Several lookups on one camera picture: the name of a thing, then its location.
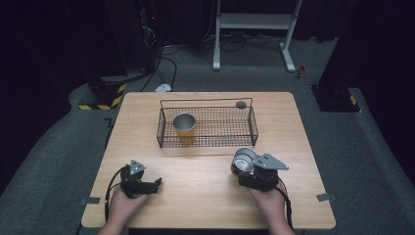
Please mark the person's left hand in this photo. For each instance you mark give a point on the person's left hand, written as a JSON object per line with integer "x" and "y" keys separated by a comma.
{"x": 125, "y": 205}

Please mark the grey tape piece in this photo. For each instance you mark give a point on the grey tape piece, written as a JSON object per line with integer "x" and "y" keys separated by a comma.
{"x": 90, "y": 200}
{"x": 326, "y": 197}

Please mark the white power strip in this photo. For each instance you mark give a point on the white power strip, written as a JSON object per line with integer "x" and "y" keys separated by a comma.
{"x": 163, "y": 87}

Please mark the small red object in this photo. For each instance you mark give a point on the small red object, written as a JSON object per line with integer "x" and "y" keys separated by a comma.
{"x": 301, "y": 71}

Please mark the black yellow striped stand base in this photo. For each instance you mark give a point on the black yellow striped stand base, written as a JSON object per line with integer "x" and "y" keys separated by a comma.
{"x": 336, "y": 99}
{"x": 104, "y": 96}

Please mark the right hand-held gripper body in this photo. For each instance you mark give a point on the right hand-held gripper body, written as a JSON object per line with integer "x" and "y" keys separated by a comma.
{"x": 262, "y": 171}

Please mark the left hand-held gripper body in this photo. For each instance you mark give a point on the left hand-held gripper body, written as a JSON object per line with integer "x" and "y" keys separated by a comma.
{"x": 133, "y": 178}

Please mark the yellow metal cup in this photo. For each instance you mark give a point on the yellow metal cup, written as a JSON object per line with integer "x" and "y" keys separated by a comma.
{"x": 185, "y": 128}

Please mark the person's right hand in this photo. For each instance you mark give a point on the person's right hand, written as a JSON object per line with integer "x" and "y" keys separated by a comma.
{"x": 268, "y": 202}

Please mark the white metal stand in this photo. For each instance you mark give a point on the white metal stand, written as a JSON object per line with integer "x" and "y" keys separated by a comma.
{"x": 254, "y": 26}

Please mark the grey table grommet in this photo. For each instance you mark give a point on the grey table grommet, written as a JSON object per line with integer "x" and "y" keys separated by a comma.
{"x": 241, "y": 105}

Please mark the silver metal cup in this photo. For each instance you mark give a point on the silver metal cup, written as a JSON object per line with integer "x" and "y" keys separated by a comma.
{"x": 244, "y": 160}

